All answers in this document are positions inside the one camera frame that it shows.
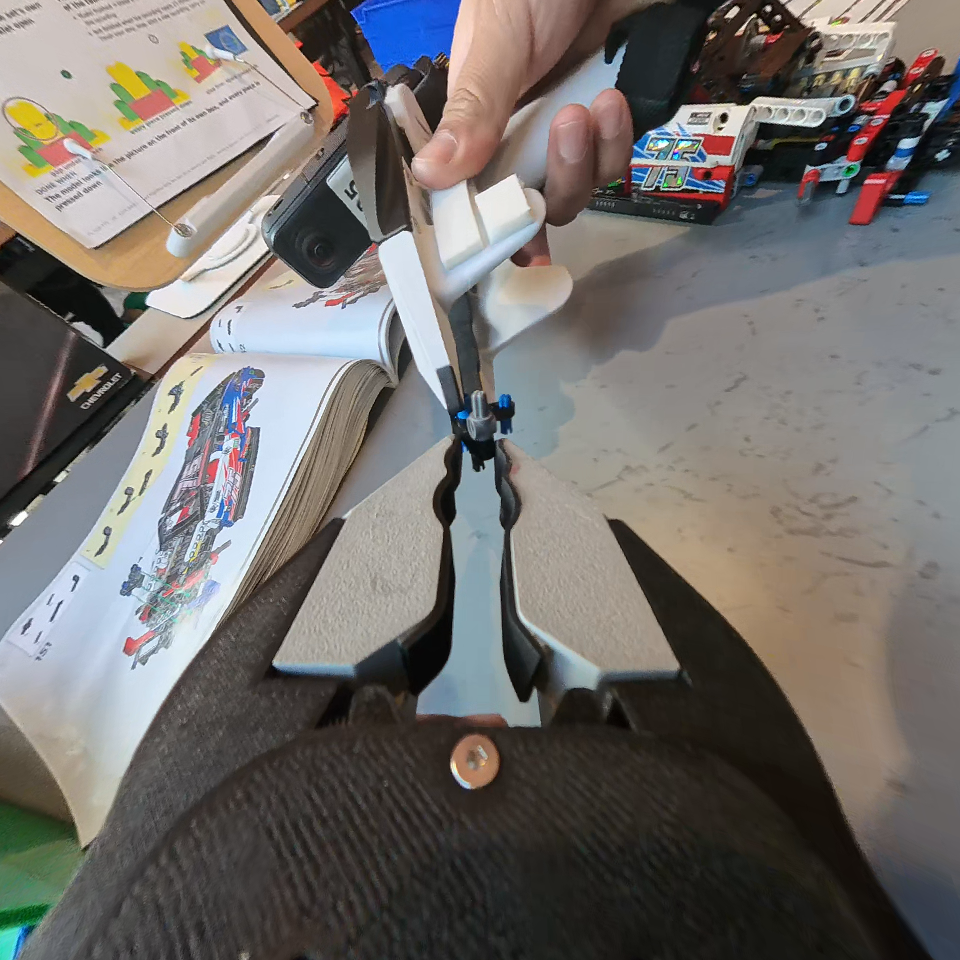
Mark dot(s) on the white sheet holder stand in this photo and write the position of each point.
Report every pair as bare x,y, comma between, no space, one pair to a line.
225,202

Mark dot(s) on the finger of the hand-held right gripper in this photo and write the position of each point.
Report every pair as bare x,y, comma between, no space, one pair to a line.
416,315
525,300

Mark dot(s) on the grey desk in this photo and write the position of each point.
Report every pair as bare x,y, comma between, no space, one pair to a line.
750,412

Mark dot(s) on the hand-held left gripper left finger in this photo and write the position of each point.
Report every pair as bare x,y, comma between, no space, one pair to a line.
360,585

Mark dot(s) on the open building instruction book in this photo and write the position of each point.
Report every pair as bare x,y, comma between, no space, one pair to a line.
292,405

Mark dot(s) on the green plastic bin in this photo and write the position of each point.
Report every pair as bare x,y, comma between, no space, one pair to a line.
30,862

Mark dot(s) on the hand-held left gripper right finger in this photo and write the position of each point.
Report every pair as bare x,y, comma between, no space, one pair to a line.
592,585

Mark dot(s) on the black cardboard box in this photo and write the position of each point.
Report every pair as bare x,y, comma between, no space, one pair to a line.
52,390

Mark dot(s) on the black connector with blue pin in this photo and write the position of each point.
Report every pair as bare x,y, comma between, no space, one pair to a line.
477,454

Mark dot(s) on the blue plastic bin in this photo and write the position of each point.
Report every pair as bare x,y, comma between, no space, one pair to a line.
405,34

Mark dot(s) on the toy brick race car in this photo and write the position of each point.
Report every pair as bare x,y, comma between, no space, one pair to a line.
690,150

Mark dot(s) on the person's right hand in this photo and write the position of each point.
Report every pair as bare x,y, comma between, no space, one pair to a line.
510,45

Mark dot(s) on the wooden display board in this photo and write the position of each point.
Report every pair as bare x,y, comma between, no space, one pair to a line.
135,266

